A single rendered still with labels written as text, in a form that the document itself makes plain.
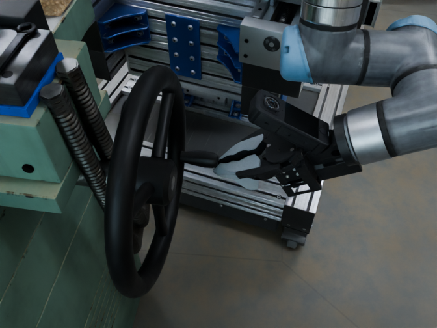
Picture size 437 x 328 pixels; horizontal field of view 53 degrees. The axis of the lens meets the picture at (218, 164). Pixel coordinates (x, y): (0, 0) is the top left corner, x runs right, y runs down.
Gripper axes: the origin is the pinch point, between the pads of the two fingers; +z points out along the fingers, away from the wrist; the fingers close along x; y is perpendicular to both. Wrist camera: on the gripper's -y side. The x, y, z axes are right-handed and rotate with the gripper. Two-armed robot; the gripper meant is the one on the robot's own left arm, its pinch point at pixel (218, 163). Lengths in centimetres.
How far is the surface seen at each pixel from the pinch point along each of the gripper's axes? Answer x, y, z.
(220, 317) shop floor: 3, 63, 39
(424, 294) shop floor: 19, 94, -12
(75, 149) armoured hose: -12.9, -20.8, 3.7
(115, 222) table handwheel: -21.5, -17.2, -2.7
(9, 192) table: -18.1, -22.0, 10.2
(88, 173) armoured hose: -12.7, -16.7, 5.8
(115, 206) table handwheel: -20.5, -18.3, -3.2
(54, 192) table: -17.4, -19.5, 6.0
